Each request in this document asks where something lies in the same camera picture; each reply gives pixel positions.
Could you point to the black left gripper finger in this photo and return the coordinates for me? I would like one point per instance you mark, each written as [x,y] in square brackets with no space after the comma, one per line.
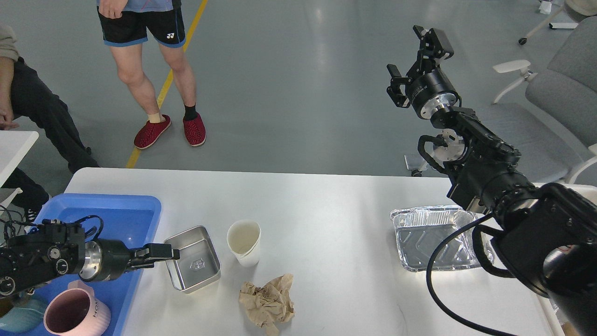
[150,253]

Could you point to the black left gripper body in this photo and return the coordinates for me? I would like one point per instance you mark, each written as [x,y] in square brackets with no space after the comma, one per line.
[107,259]

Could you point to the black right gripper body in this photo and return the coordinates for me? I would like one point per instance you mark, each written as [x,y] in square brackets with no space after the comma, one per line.
[430,92]

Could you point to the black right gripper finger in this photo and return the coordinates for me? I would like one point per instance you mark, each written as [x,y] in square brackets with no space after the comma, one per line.
[434,47]
[394,91]

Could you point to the square stainless steel tray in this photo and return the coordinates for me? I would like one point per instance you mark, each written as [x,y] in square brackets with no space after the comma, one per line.
[198,265]

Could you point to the pink mug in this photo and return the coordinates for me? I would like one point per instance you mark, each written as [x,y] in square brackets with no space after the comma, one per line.
[77,312]

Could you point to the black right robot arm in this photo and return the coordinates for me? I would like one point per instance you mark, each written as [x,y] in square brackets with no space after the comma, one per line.
[543,236]

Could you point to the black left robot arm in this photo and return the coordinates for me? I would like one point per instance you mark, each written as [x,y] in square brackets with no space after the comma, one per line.
[52,249]

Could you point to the blue plastic tray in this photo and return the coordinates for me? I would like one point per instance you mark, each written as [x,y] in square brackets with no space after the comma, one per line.
[130,218]

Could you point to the teal ceramic mug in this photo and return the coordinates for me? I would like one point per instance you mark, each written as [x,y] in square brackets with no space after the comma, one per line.
[22,312]

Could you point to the white paper cup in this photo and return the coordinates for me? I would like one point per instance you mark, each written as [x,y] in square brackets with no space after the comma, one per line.
[244,241]

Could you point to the grey office chair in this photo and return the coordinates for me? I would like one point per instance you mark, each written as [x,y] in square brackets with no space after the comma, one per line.
[508,139]

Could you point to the aluminium foil tray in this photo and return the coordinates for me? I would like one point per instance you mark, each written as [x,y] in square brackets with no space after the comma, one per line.
[420,230]

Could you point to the crumpled brown paper napkin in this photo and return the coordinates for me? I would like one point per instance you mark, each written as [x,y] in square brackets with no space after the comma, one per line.
[265,306]

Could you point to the white side table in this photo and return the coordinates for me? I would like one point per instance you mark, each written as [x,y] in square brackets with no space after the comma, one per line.
[14,145]

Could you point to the white chair base far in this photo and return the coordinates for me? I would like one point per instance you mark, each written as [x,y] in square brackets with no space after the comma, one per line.
[576,10]

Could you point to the seated person in black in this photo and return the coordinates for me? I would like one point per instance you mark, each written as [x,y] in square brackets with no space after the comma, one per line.
[22,93]

